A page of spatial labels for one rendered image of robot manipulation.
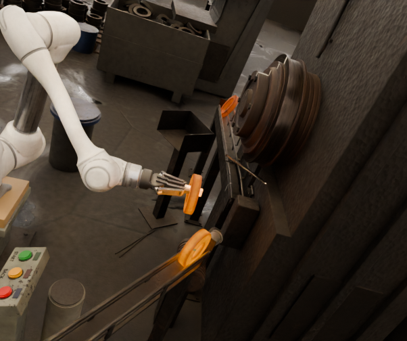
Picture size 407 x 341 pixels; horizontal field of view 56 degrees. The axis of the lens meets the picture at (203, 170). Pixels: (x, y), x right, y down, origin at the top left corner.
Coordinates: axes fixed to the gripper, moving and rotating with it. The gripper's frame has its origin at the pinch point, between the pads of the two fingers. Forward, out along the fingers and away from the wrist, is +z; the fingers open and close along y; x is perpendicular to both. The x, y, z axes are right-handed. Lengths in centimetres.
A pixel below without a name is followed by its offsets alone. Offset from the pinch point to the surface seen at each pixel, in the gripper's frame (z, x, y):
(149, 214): -13, -83, -78
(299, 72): 28, 47, -25
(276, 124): 23.1, 30.5, -10.2
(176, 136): -9, -25, -85
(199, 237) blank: 5.1, -6.8, 16.9
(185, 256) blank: 1.8, -12.5, 21.6
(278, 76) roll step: 21, 43, -26
